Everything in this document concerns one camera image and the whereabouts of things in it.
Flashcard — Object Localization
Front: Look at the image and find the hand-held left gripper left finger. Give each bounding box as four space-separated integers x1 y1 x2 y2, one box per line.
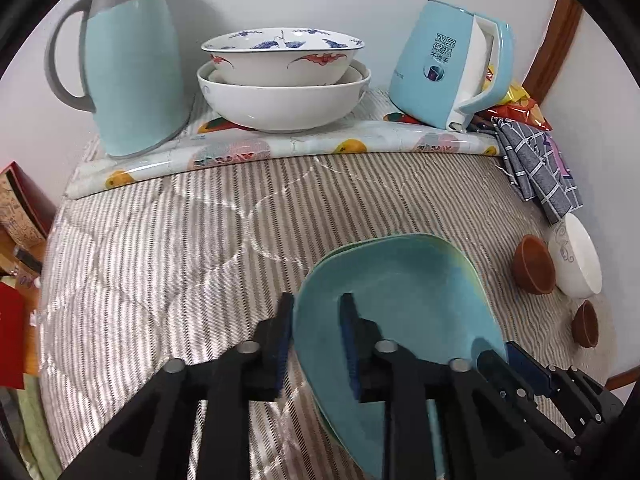
62 292 296 480

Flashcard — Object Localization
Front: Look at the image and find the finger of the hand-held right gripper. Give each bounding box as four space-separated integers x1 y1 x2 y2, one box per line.
505 341 556 396
476 350 539 412

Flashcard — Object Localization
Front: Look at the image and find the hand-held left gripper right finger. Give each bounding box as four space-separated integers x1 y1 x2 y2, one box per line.
340 293 571 480

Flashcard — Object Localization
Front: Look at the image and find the green plate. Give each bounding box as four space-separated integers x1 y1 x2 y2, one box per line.
310 232 495 461

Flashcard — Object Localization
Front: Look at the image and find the teal plate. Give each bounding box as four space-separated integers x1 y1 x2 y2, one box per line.
292 234 509 480

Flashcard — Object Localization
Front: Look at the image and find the small brown clay cup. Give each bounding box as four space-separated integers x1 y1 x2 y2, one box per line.
571 300 600 348

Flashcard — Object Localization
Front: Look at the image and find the small white bowl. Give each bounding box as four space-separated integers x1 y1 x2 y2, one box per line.
547 212 602 300

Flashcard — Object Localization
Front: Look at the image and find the striped quilt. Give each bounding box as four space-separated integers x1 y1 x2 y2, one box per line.
37 150 621 480

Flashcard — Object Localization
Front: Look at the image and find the grey checkered cloth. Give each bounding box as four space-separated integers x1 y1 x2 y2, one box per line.
492 116 585 226

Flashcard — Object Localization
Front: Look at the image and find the fruit print table mat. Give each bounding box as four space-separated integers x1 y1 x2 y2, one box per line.
65 87 501 200

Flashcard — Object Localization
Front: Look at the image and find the purple packet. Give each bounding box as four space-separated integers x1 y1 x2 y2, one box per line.
547 135 573 178

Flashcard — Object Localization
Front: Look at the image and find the large plain white bowl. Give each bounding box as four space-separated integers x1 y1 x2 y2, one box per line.
196 60 372 133

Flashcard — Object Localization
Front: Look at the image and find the red yellow snack packet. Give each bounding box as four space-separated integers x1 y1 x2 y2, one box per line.
477 80 553 133

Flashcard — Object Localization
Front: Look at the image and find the red bag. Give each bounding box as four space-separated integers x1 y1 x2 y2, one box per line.
0 282 31 390

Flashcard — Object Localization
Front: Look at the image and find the patterned white bowl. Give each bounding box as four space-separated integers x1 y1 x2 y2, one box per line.
201 27 365 87

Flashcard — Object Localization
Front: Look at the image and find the red brown printed box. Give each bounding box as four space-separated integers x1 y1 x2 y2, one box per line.
0 161 57 277

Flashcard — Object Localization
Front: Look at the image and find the light blue electric kettle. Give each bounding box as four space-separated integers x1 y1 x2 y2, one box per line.
387 0 515 132

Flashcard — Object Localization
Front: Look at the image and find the light blue thermos jug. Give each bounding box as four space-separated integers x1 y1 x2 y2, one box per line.
44 0 192 160

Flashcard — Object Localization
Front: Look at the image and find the wooden door frame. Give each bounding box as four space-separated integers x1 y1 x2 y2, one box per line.
522 0 583 106

